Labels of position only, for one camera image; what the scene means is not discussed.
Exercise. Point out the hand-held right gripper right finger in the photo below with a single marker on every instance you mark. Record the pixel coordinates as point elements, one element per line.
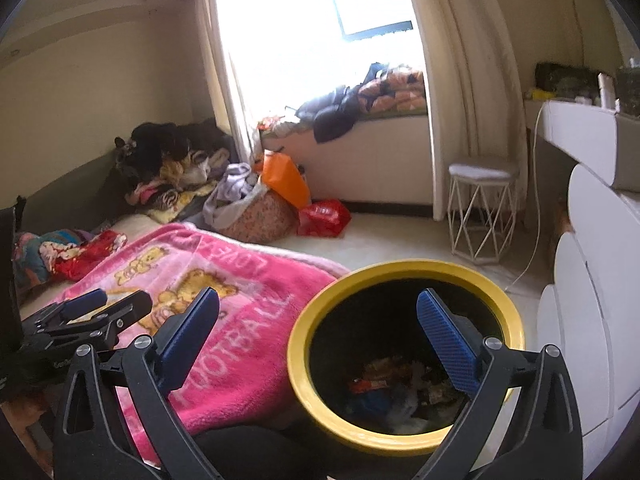
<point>447,345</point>

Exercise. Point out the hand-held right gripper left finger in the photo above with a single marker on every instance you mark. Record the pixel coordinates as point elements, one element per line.
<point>192,330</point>

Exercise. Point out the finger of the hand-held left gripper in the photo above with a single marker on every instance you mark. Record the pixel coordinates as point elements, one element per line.
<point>87,301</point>
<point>125,307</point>

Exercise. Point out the yellow rimmed black trash bin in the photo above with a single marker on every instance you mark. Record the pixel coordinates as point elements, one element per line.
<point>400,310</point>

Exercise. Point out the white twisted plastic bag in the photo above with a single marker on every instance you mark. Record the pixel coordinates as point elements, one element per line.
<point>415,417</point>

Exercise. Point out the red snack packet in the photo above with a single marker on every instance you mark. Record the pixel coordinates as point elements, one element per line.
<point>369,385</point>

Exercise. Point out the blue plastic bag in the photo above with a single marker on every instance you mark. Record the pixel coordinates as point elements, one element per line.
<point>376,401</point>

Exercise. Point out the red patterned cloth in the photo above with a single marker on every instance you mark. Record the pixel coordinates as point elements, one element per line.
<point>95,252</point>

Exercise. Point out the colourful printed blanket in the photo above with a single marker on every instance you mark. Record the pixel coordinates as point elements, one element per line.
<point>35,255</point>

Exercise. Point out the pink printed blanket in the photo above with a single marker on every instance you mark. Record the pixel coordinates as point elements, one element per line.
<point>260,280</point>

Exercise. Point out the beige mattress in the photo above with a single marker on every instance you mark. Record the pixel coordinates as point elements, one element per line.
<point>132,223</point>

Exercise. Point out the grey headboard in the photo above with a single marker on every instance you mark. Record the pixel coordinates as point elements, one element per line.
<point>75,195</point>

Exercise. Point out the floral laundry basket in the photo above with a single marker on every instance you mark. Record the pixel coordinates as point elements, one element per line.
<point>265,220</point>

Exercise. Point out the grey clothes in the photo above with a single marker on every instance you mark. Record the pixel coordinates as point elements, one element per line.
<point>232,185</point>

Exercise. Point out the pile of clothes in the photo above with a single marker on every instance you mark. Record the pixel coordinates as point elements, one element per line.
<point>160,150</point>

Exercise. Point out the red plastic shopping bag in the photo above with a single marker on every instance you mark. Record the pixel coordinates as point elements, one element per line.
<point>325,217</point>

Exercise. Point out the orange paper bag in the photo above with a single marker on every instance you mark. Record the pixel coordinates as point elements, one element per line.
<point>285,177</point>

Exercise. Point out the narrow cream curtain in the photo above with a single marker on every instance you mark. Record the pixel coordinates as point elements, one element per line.
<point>225,85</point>

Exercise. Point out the white dressing table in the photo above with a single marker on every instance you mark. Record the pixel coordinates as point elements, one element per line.
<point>580,130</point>

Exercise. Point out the dark jacket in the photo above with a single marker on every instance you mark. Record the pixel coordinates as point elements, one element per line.
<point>330,115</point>

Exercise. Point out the orange patterned quilt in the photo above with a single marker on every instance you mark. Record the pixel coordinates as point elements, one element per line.
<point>395,90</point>

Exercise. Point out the wide cream curtain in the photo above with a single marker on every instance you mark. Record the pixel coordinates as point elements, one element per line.
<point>475,60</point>

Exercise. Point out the white bottle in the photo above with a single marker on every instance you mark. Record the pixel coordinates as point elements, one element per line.
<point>606,90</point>

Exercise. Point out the window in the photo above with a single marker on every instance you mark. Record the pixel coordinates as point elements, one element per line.
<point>300,20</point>

